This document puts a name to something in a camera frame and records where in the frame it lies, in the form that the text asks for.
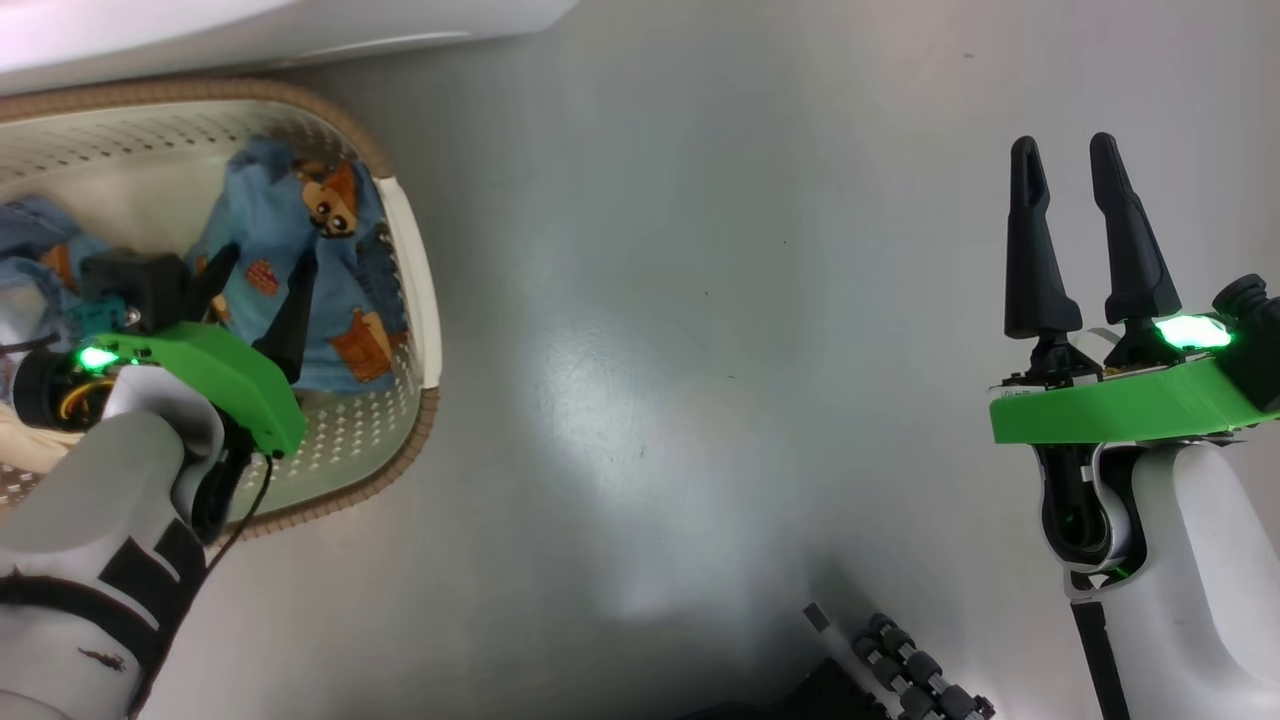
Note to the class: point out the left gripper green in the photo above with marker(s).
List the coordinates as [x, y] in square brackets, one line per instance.
[220, 365]

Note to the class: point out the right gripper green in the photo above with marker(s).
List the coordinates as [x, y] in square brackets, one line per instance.
[1110, 410]

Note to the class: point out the cream garment with orange print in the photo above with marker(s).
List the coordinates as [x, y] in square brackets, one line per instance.
[25, 450]

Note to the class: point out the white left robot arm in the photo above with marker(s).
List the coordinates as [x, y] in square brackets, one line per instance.
[90, 520]

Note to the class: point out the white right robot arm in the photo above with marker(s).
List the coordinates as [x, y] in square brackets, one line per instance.
[1200, 560]

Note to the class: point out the black robot base with rollers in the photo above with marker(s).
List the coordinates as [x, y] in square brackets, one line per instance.
[900, 660]

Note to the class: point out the cream basket with brown rim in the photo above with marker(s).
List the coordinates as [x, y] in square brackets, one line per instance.
[150, 130]

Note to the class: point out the white washing machine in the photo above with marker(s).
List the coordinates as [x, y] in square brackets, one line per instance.
[200, 30]

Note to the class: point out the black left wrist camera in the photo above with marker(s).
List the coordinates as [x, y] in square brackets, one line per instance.
[140, 285]

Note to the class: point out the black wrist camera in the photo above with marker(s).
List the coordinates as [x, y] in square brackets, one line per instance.
[1255, 330]
[140, 285]

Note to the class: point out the teal left camera connector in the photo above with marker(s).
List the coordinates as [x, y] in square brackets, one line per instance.
[100, 320]

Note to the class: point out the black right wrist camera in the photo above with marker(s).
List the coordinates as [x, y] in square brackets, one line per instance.
[1255, 330]

